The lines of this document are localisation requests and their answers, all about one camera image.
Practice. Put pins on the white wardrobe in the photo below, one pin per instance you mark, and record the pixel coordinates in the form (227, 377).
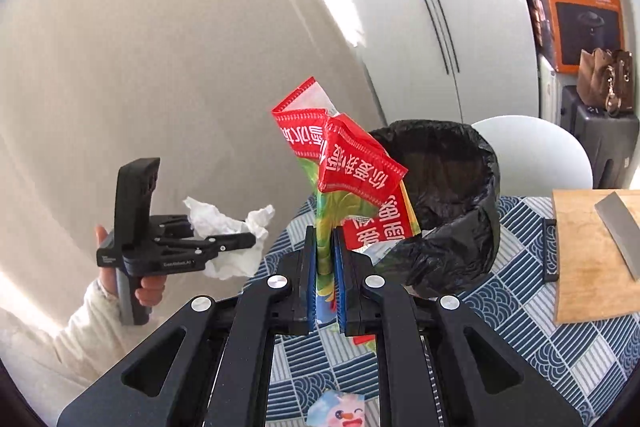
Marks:
(380, 7)

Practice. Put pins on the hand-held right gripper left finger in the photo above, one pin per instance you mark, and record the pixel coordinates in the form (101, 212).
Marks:
(311, 279)

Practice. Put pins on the white tissue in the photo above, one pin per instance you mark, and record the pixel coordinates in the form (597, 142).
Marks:
(220, 219)

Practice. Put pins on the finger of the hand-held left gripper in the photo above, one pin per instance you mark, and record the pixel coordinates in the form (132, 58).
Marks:
(172, 224)
(230, 241)

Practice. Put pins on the tan leather handbag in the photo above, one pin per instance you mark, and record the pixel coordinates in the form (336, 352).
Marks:
(592, 77)

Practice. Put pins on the grey suitcase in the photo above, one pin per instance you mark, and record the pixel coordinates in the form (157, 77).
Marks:
(595, 142)

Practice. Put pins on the red snack packet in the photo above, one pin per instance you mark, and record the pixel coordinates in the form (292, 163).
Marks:
(350, 157)

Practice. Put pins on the person's left hand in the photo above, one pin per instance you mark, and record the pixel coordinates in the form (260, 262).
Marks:
(150, 292)

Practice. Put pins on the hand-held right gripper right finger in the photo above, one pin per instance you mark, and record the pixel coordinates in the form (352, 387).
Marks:
(340, 282)

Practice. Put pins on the bin with black bag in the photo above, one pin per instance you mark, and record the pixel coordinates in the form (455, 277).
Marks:
(450, 227)

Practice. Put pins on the dark brown leather handbag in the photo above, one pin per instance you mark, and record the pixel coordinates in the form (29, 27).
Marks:
(622, 79)

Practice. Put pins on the blue patterned tablecloth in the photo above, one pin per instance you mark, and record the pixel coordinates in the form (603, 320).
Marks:
(525, 347)

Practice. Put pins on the white round chair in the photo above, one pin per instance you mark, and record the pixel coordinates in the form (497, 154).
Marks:
(540, 157)

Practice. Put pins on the cartoon printed paper scrap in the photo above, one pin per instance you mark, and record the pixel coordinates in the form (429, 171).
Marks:
(337, 412)

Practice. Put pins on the wooden cutting board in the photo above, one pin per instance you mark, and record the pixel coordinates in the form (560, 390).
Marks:
(585, 272)

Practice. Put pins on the orange cardboard box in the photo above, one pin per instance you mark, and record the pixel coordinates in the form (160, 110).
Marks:
(580, 7)

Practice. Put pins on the steel cleaver knife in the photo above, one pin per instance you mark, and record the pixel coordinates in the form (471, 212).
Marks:
(622, 232)

